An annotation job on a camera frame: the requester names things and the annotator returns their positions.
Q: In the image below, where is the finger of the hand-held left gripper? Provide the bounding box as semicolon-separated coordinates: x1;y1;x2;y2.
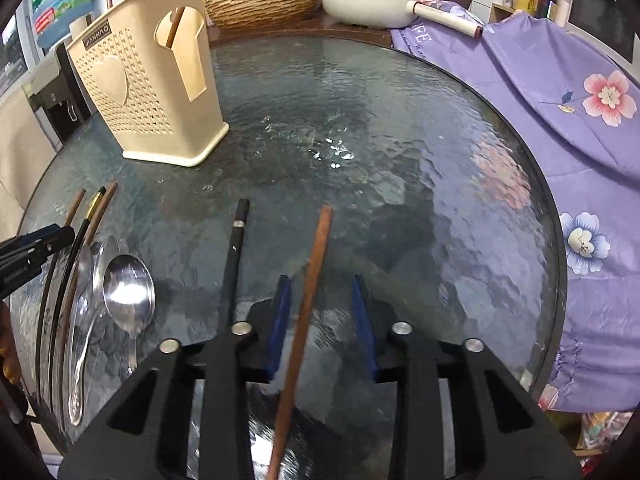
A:
0;225;76;267
0;255;47;301

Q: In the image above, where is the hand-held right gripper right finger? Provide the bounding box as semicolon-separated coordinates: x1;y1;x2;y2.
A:
351;275;583;480

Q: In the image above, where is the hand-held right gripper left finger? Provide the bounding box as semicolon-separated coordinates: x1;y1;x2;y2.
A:
57;275;296;480

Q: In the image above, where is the stainless steel spoon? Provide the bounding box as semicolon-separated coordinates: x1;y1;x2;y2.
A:
102;254;157;377
92;235;122;306
67;244;108;427

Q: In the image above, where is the beige perforated utensil holder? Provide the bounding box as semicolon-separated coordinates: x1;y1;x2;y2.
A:
66;0;231;167

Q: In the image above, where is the person's left hand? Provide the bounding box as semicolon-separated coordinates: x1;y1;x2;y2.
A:
0;305;20;386

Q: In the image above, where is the black chopstick with gold band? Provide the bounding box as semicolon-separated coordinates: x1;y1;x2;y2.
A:
49;186;107;411

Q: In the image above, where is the black chopstick with silver band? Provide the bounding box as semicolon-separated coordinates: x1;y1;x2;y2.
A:
216;198;251;333

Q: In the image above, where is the beige cloth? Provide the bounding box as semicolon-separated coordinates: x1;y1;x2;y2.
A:
0;85;66;231

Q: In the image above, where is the black and white water dispenser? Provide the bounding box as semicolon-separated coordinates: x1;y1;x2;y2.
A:
22;40;101;146

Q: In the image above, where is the white cup dispenser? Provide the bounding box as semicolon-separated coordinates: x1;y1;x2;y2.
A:
69;15;96;43

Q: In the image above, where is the blue water jug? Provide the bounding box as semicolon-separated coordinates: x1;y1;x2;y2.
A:
30;0;98;51

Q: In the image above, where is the floral seat cushion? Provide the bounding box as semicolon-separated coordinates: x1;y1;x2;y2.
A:
575;410;633;458

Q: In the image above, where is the wooden sink counter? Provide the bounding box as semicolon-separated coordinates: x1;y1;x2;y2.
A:
207;12;393;48

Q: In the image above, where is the purple floral cloth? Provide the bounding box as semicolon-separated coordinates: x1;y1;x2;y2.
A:
390;0;640;413

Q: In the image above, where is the cream frying pan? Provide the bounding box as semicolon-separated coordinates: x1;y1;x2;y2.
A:
320;0;485;39

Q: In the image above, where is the brown ribbed basin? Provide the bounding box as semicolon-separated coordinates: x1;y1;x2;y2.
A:
205;0;323;28

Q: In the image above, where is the white microwave oven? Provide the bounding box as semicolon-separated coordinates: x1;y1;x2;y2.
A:
570;0;640;61

